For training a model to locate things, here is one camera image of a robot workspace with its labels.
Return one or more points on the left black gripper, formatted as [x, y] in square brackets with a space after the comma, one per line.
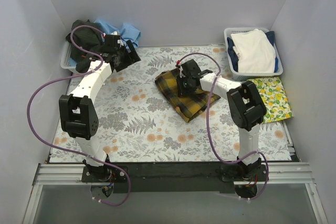
[128, 55]

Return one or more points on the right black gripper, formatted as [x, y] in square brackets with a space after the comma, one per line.
[184, 87]

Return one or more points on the yellow plaid flannel shirt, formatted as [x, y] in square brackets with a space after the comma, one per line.
[187, 106]

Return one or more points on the black pinstripe shirt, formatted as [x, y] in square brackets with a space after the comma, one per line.
[88, 39]

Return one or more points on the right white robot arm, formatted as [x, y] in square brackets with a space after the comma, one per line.
[246, 107]

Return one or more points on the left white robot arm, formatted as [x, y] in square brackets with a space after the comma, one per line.
[78, 116]

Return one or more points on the light blue shirt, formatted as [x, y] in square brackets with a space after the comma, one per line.
[127, 32]

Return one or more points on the floral table mat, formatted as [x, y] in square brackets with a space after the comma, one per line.
[137, 124]

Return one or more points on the left white laundry basket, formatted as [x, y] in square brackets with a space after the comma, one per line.
[66, 61]

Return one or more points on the white folded shirt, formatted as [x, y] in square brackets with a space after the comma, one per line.
[254, 51]

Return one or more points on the lemon print cloth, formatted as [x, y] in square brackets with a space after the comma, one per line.
[274, 98]

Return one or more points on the navy blue folded shirt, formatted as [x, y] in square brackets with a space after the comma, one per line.
[231, 51]

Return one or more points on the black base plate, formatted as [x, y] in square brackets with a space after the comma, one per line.
[178, 177]

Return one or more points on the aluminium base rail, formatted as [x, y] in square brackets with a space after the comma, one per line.
[279, 173]

